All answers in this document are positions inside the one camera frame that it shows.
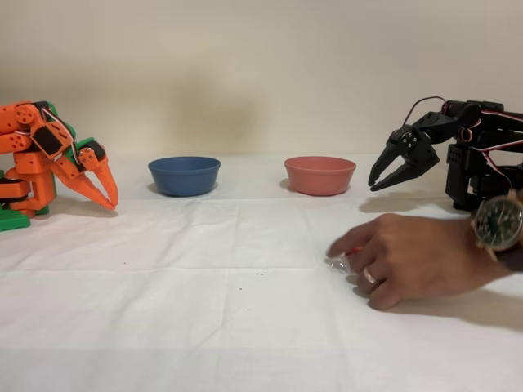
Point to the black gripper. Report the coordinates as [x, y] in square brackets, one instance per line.
[409, 144]

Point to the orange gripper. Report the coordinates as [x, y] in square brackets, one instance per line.
[87, 163]

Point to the red candy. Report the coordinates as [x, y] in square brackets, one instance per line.
[338, 266]

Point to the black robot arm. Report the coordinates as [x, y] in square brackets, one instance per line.
[466, 163]

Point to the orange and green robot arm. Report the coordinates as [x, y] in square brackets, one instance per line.
[32, 163]

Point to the red bowl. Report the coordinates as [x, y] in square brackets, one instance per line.
[320, 177]

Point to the blue bowl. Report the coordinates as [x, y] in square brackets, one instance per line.
[184, 177]

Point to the person's hand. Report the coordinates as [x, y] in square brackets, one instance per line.
[417, 253]

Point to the green dial wristwatch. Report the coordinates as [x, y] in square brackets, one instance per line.
[496, 222]

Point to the white tablecloth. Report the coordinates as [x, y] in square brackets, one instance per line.
[204, 326]

